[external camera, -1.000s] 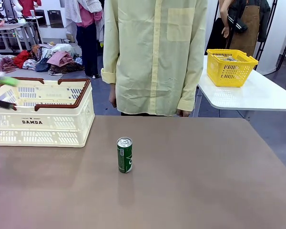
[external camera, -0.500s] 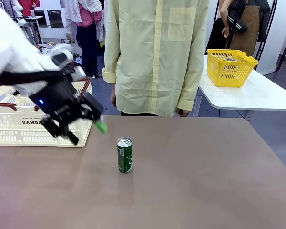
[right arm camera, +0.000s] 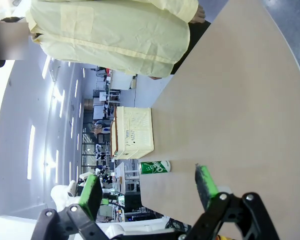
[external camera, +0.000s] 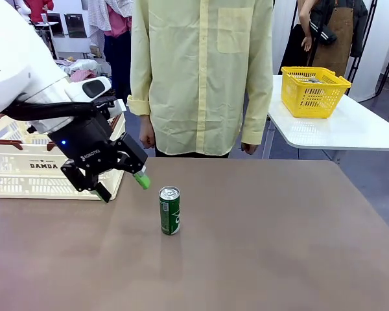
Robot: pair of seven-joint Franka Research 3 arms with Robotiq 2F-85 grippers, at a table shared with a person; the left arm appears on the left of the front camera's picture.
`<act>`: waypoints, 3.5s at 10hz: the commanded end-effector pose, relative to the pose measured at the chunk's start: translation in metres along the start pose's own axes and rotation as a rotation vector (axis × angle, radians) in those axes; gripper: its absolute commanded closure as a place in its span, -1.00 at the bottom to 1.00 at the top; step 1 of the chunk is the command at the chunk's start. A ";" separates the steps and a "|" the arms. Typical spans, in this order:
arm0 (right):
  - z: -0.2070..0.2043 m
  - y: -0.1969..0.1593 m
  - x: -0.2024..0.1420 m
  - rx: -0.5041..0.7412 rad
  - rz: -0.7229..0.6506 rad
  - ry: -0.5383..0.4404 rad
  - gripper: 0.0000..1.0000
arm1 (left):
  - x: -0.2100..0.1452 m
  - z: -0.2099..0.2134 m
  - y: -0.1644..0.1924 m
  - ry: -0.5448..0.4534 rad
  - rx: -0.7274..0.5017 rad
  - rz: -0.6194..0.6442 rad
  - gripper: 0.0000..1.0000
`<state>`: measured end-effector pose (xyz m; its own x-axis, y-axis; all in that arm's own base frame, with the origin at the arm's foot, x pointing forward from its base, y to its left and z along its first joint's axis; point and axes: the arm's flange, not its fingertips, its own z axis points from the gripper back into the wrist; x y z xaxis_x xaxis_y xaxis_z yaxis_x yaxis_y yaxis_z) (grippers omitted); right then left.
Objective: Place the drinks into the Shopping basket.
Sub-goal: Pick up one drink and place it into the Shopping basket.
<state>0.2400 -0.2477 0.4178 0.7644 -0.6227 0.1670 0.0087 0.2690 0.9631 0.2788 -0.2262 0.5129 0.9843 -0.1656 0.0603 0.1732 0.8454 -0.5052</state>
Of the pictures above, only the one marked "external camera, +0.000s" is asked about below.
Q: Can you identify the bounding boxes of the green drink can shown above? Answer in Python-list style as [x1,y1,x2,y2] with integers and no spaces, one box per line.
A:
[158,185,182,236]

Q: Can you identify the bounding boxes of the white folding table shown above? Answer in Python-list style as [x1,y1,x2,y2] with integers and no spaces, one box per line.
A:
[266,75,389,153]

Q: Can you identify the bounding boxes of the person right hand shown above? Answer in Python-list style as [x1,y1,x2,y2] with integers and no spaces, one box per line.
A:
[139,115,156,147]

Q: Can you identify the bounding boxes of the bystander in brown apron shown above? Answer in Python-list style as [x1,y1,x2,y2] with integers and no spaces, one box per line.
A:
[298,0,369,78]

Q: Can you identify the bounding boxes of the person left hand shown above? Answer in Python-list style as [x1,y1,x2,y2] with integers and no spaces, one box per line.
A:
[241,141,261,156]

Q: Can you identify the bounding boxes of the dark wall appliance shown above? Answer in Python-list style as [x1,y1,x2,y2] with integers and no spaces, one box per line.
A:
[64,12,88,39]
[47,12,64,38]

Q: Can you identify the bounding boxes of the yellow plastic basket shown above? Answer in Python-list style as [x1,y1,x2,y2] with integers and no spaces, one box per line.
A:
[280,66,353,119]

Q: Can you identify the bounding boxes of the person left forearm yellow sleeve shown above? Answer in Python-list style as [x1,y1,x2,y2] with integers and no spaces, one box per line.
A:
[241,64,275,146]

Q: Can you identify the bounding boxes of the person torso yellow shirt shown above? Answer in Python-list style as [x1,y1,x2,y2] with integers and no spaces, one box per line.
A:
[129,0,275,159]

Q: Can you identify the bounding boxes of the grey background desk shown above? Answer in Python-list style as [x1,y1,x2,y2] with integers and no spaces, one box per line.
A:
[35,21,60,60]

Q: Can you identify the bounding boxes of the red and white figure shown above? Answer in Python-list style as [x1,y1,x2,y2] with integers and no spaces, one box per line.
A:
[12,0,55,24]

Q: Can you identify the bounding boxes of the cream shopping basket brown handles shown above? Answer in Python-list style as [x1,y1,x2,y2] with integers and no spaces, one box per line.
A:
[0,109,127,201]

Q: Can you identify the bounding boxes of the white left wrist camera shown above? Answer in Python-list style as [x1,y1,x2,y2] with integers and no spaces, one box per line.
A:
[95,97,128,121]

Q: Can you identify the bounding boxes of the person right forearm yellow sleeve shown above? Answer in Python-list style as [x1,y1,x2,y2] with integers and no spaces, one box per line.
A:
[126,48,152,117]

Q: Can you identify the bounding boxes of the bystander in pink shirt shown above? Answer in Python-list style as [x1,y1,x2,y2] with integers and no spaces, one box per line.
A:
[88,0,134,104]

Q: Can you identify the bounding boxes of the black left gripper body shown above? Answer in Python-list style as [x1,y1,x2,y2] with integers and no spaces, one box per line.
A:
[47,113,118,172]

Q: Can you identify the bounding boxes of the pile of colourful clothes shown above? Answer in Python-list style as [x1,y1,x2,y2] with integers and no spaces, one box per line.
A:
[56,56,113,84]

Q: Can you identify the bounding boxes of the black left arm cable sleeve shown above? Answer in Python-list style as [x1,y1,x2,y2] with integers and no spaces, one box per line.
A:
[1,101,99,123]

